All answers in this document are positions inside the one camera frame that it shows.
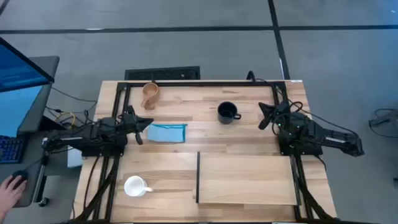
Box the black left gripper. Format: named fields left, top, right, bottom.
left=123, top=105, right=155, bottom=146

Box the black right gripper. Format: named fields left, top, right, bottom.
left=257, top=99, right=292, bottom=131

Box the brown wooden cup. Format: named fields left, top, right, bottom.
left=141, top=82, right=160, bottom=111

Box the black mug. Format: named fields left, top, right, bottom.
left=216, top=101, right=242, bottom=125

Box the white mug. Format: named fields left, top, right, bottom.
left=123, top=175, right=154, bottom=197

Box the light blue cloth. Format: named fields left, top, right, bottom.
left=146, top=123, right=188, bottom=144

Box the light wooden board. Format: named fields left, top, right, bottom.
left=195, top=151, right=302, bottom=207

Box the white box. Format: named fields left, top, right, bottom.
left=67, top=146, right=83, bottom=169

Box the grey side desk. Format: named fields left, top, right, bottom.
left=0, top=55, right=60, bottom=208

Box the black computer mouse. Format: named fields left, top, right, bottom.
left=11, top=169, right=29, bottom=190

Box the black keyboard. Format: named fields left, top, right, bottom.
left=0, top=135, right=25, bottom=164

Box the computer monitor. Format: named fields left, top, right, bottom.
left=0, top=37, right=55, bottom=138

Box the person's hand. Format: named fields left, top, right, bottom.
left=0, top=174, right=27, bottom=219

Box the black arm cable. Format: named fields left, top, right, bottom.
left=246, top=70, right=359, bottom=135

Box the thin black cable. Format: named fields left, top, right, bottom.
left=50, top=86, right=98, bottom=104

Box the yellow cable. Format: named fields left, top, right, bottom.
left=54, top=111, right=76, bottom=130

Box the black aluminium table frame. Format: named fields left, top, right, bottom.
left=74, top=80, right=340, bottom=224

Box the grey stand with cables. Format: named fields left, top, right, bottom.
left=368, top=108, right=398, bottom=139

